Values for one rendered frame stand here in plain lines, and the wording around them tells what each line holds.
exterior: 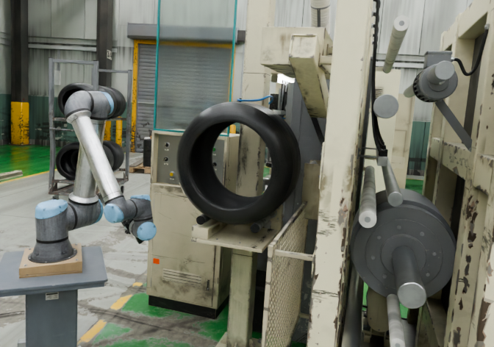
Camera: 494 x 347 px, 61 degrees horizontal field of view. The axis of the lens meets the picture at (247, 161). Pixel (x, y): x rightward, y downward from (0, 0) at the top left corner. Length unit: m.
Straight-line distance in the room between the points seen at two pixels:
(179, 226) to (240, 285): 0.66
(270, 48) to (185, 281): 1.88
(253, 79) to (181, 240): 1.26
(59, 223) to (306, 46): 1.47
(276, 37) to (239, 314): 1.63
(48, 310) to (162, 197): 1.03
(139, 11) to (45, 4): 2.75
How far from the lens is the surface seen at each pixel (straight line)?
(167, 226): 2.98
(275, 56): 1.67
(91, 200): 2.35
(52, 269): 2.28
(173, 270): 3.06
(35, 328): 2.44
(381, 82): 5.62
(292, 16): 11.56
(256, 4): 2.39
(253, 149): 2.32
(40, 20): 13.70
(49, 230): 2.28
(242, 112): 1.93
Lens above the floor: 1.47
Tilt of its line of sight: 7 degrees down
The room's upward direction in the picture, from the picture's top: 4 degrees clockwise
